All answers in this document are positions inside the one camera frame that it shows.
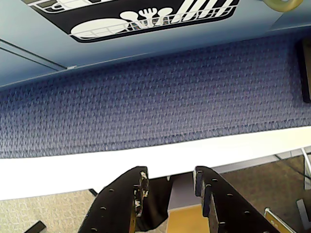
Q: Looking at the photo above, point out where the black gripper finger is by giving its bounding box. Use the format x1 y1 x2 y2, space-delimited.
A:
79 166 150 233
193 166 280 233

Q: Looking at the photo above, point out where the black cloth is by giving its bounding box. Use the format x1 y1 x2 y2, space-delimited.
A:
135 210 169 232

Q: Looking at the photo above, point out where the grey and yellow box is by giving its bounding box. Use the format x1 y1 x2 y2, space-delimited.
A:
166 178 212 233

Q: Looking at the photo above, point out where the brass plate with chrome edge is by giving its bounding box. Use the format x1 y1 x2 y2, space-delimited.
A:
263 207 296 233

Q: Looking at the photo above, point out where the black flat bar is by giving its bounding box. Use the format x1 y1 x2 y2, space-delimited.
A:
23 220 47 233

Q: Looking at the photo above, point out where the grey metal table leg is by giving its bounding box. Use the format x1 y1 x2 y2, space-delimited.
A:
300 148 311 190

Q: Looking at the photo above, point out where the blue woven mat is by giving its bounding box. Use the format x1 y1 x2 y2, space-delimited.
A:
0 33 311 160

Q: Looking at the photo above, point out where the dark rectangular block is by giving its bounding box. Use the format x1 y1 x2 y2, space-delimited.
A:
294 38 311 104

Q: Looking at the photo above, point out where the black dish rack sticker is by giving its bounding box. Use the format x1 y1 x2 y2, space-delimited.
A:
20 0 241 44

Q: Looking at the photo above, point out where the grey metal bracket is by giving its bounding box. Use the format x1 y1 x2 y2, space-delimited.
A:
295 199 308 229

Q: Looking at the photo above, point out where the black cable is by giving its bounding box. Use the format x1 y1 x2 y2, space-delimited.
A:
274 155 307 177

